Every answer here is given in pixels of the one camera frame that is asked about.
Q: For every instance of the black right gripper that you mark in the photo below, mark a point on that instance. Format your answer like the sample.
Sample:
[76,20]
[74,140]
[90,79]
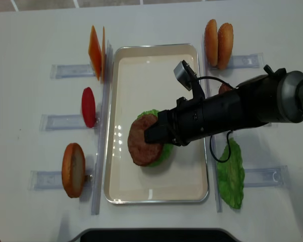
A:
[196,118]

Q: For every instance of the brown meat patty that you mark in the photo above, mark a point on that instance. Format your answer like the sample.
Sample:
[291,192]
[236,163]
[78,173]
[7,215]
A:
[224,88]
[142,153]

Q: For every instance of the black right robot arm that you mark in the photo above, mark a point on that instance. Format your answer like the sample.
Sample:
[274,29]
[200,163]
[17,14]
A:
[275,97]

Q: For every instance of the green lettuce leaf on tray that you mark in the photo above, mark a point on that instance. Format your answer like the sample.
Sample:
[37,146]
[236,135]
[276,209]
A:
[167,148]

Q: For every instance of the red tomato slice standing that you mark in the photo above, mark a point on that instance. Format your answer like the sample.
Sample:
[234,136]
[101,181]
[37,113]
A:
[88,107]

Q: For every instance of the green lettuce leaf standing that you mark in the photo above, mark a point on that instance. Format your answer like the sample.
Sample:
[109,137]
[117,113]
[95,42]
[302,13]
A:
[231,177]

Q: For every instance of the orange cheese slice outer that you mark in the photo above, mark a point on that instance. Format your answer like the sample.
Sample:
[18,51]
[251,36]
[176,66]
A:
[95,53]

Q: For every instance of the clear holder for tomato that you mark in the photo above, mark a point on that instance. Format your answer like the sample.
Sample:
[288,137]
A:
[62,122]

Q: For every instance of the clear holder for cheese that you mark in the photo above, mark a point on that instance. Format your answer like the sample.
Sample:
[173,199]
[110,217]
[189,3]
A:
[71,71]

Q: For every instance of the clear holder for lettuce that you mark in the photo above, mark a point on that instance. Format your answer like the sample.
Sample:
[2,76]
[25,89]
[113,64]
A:
[277,176]

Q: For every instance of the white metal tray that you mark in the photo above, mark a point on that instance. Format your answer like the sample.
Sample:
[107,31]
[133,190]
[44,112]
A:
[143,79]

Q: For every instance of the bun slice left standing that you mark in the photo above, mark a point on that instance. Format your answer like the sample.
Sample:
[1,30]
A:
[73,170]

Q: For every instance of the bun slice far right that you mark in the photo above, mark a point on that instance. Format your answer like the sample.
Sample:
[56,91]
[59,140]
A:
[211,42]

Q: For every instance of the clear holder for right buns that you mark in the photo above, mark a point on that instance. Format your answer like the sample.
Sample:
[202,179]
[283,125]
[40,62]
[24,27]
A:
[254,60]

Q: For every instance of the sesame bun top right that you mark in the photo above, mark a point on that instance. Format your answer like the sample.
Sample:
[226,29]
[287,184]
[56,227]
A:
[225,45]

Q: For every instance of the black base at bottom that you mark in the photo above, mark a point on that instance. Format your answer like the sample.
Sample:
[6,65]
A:
[156,235]

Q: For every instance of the clear holder for left bun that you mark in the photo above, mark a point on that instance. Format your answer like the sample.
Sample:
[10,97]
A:
[45,180]

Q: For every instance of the left clear long rail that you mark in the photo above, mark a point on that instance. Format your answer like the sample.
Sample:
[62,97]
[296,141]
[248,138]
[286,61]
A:
[103,132]

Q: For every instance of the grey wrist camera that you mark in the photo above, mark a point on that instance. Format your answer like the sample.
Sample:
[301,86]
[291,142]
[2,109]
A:
[185,75]

